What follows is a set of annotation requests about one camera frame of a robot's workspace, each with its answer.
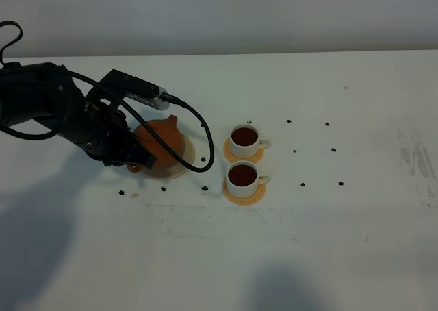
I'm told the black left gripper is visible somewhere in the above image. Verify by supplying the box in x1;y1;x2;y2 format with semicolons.
71;95;157;169

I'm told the brown clay teapot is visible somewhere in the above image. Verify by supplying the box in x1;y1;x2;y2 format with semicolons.
127;114;184;174

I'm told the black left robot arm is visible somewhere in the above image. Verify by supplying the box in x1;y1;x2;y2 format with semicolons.
1;62;159;169

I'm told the beige round teapot saucer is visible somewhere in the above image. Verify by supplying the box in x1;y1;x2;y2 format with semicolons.
141;135;195;180

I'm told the white near teacup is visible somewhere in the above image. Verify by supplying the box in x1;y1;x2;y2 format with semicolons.
225;160;271;199

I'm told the white teacup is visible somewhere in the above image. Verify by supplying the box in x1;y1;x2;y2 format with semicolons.
225;160;271;199
229;124;272;159

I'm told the white far teacup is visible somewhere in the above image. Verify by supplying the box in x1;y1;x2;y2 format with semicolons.
229;124;272;159

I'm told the orange far coaster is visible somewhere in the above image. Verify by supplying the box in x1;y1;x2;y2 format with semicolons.
223;139;264;164

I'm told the orange coaster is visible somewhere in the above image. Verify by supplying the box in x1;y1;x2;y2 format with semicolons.
223;139;264;164
222;177;266;206

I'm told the orange near coaster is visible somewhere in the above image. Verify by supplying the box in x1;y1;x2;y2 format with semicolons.
222;177;266;206

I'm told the black braided left camera cable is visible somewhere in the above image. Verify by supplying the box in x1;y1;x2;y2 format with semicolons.
0;63;216;173

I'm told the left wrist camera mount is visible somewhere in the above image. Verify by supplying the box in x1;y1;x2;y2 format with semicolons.
99;69;170;111

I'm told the black left arm loop cable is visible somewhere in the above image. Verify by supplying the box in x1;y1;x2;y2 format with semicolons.
0;20;69;141

